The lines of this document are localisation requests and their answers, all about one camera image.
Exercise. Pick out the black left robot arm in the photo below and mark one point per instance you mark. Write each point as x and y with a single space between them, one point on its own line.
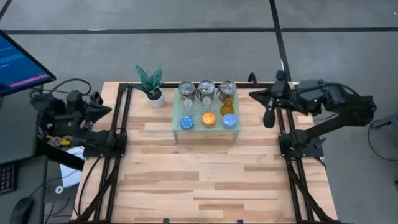
99 138

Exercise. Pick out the snake plant in white pot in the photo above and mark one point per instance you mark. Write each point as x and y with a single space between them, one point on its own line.
152 84

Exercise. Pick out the orange mosaic globe holder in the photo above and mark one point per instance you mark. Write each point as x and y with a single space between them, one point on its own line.
209 119

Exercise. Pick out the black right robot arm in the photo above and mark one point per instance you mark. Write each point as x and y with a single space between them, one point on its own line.
342 105

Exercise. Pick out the computer monitor with blue screen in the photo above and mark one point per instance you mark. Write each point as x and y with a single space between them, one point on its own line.
18 65

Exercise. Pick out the amber glass candlestick holder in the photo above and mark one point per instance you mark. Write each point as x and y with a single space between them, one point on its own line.
227 109

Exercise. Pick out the clear ribbed glass candlestick holder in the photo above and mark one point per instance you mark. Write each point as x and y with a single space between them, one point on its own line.
206 106
188 109

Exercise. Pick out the dark blue mosaic globe holder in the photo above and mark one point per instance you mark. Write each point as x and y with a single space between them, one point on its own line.
186 123

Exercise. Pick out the grey side desk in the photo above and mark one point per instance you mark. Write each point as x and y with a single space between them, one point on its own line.
18 137

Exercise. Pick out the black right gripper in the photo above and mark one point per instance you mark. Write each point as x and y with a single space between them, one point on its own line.
284 95

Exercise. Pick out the black computer mouse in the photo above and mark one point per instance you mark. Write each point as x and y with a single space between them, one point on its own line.
21 211

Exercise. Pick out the white tape roll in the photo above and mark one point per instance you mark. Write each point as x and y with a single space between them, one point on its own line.
57 189

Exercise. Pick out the pale blue mosaic globe holder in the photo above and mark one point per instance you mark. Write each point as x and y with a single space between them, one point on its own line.
229 120

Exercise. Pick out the black curved clamp hook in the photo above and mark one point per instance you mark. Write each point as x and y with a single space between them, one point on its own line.
252 77

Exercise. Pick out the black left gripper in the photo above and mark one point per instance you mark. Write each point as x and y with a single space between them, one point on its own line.
77 105

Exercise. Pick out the green perforated metal shelf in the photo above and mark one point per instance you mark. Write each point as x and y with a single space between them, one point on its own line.
199 132

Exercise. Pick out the silver candle tin with tag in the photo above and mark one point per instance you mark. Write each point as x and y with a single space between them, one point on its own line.
186 89
206 89
227 89

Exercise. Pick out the black keyboard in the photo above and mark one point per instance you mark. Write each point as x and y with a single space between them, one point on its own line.
7 179

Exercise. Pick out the white paper sheet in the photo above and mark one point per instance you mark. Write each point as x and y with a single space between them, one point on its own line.
71 177

